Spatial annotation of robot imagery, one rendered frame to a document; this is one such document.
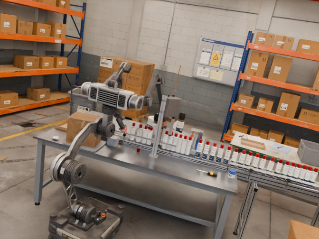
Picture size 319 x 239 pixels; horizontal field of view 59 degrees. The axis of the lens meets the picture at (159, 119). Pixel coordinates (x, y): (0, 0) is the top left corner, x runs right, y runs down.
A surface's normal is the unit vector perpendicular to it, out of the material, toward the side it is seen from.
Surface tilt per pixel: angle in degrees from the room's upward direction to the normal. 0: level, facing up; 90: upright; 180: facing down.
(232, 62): 90
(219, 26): 90
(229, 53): 87
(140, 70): 90
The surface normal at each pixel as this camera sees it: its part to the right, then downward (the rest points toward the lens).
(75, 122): -0.07, 0.27
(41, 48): 0.91, 0.26
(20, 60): -0.39, 0.19
